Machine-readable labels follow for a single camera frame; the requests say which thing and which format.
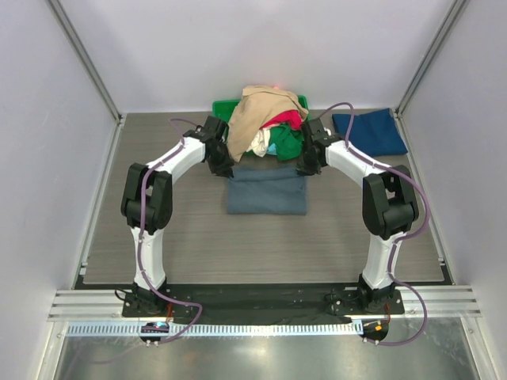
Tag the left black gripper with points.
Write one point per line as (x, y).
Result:
(224, 169)

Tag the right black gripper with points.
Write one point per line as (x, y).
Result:
(306, 169)

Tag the grey-blue t shirt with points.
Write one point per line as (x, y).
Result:
(280, 191)

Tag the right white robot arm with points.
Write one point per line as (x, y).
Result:
(389, 205)

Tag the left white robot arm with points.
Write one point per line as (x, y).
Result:
(147, 205)

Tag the green t shirt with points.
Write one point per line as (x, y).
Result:
(288, 142)

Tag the red t shirt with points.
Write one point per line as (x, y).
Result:
(289, 118)

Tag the white t shirt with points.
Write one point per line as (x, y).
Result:
(260, 143)

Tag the light blue t shirt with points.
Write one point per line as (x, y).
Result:
(272, 150)

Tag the green plastic bin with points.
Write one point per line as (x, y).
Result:
(225, 109)

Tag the folded dark blue t shirt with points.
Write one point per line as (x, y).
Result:
(375, 134)

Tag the beige t shirt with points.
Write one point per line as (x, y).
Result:
(259, 105)

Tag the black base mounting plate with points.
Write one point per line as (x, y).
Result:
(258, 304)

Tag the white slotted cable duct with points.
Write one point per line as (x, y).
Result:
(147, 329)

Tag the aluminium frame rail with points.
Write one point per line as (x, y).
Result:
(102, 305)

